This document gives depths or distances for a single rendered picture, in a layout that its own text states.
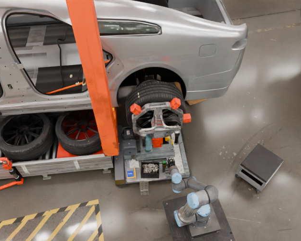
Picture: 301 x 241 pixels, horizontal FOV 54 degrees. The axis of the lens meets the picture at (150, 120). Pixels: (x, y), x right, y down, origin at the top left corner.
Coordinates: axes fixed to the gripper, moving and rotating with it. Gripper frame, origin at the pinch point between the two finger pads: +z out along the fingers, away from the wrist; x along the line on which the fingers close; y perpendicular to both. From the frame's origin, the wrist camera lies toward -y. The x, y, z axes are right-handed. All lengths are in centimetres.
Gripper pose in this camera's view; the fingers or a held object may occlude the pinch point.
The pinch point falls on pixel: (168, 159)
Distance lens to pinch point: 311.3
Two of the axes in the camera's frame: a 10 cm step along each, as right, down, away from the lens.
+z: -1.7, -4.3, 8.9
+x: -9.8, 1.6, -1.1
